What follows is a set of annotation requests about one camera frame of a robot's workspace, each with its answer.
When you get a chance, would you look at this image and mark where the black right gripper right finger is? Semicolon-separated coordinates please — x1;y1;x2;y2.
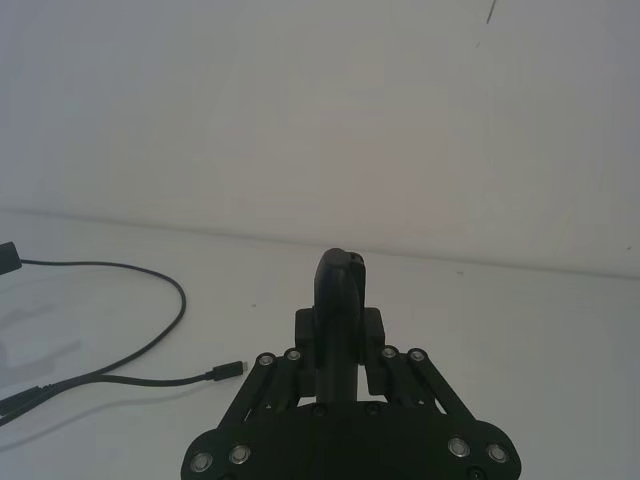
344;249;450;417

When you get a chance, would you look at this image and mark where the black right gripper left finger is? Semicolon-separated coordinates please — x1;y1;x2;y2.
218;247;351;427

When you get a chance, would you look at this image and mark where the white table cloth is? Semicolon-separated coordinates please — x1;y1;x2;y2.
0;207;640;480

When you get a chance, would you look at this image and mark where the black adapter box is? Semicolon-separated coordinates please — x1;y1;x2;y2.
0;241;22;275

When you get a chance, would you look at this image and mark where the black looping cable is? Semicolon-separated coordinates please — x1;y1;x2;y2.
0;257;188;407

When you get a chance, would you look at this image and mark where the black cable with small plug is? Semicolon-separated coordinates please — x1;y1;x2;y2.
0;360;250;429

